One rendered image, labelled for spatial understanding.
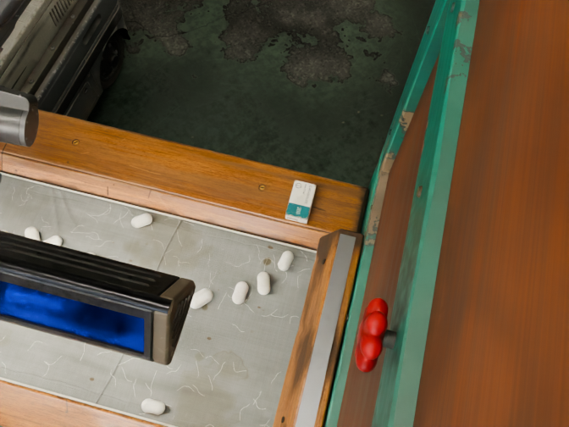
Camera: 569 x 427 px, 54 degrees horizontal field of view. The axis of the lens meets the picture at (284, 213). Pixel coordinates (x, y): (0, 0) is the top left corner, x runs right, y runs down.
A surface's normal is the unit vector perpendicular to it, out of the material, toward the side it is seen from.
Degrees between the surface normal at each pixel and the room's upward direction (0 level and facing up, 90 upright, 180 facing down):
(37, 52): 85
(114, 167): 0
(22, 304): 58
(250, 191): 0
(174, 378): 0
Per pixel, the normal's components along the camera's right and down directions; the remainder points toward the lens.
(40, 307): -0.20, 0.55
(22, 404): 0.02, -0.39
